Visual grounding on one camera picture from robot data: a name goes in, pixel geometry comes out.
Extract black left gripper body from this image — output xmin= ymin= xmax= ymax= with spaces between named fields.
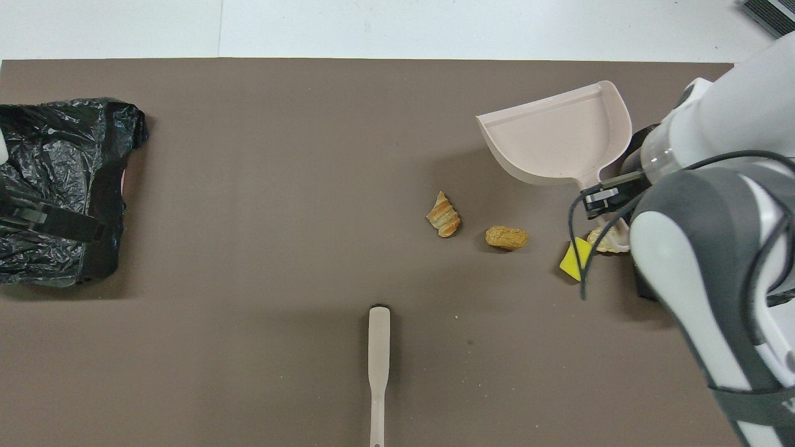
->
xmin=0 ymin=186 xmax=25 ymax=229

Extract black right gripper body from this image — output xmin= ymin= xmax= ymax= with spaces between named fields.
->
xmin=618 ymin=146 xmax=656 ymax=187

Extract pale bread piece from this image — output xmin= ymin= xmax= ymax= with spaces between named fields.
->
xmin=587 ymin=225 xmax=629 ymax=253

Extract yellow sponge piece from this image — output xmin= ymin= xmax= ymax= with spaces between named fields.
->
xmin=559 ymin=237 xmax=593 ymax=282

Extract beige plastic dustpan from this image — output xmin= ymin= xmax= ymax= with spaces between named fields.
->
xmin=476 ymin=81 xmax=633 ymax=221

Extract brown peanut-shaped pastry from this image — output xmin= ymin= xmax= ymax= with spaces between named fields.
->
xmin=485 ymin=225 xmax=529 ymax=251

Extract striped croissant piece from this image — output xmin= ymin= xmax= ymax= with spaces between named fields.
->
xmin=426 ymin=191 xmax=461 ymax=238

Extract beige hand brush black bristles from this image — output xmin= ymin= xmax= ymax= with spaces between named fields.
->
xmin=368 ymin=303 xmax=391 ymax=447

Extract dark grey ribbed panel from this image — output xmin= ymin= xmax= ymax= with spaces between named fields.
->
xmin=740 ymin=0 xmax=795 ymax=39

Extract brown table mat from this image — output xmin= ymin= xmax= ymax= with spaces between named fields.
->
xmin=0 ymin=58 xmax=778 ymax=447

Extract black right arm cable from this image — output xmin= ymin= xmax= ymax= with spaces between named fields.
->
xmin=568 ymin=149 xmax=795 ymax=348

